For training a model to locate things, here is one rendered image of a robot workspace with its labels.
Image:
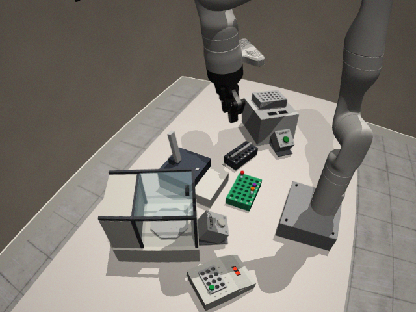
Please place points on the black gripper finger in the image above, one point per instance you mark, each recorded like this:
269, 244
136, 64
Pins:
237, 105
224, 108

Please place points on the black rectangular block with holes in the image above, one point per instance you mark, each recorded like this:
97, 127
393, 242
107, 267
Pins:
240, 155

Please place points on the green tube rack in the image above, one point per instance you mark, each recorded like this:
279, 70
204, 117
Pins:
239, 195

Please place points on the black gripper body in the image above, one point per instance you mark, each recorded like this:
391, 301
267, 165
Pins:
229, 80

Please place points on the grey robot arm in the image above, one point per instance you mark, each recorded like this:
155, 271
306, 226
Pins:
363, 54

